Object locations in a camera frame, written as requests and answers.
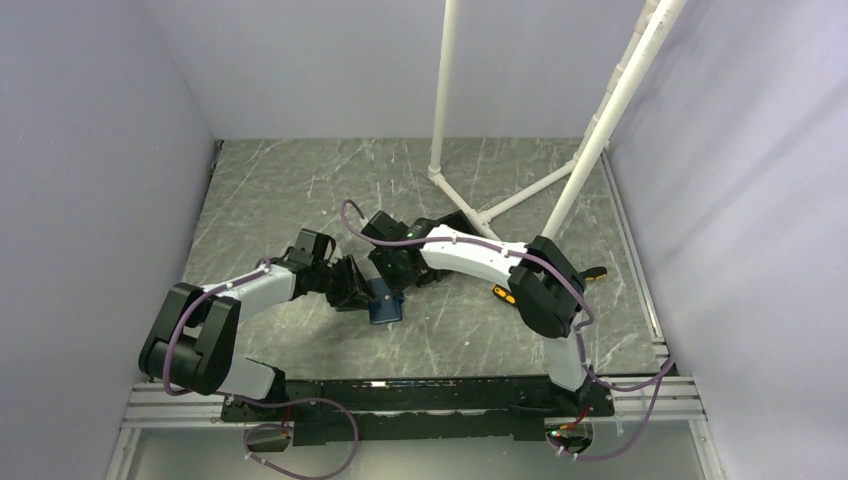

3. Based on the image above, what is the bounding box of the purple cable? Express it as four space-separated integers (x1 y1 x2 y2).
339 198 676 463
162 258 362 480

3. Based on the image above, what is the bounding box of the blue card holder wallet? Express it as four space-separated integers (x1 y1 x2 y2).
367 278 405 326

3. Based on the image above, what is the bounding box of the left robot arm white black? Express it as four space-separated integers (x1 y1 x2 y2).
138 229 377 420

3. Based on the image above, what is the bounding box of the orange black screwdriver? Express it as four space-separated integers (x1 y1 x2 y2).
491 266 608 307

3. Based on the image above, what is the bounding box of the black card storage box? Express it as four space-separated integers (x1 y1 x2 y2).
425 210 479 235

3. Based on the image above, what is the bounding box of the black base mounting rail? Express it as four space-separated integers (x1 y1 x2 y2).
221 375 615 446

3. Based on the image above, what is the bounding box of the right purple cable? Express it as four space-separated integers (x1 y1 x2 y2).
339 198 676 463

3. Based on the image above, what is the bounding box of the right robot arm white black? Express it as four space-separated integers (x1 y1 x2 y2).
357 211 590 415

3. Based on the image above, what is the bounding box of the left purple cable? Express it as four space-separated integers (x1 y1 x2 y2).
162 258 362 480

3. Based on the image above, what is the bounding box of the white pvc pipe frame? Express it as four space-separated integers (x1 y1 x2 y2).
427 1 684 238

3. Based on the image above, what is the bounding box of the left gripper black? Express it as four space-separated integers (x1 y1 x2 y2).
312 254 378 312

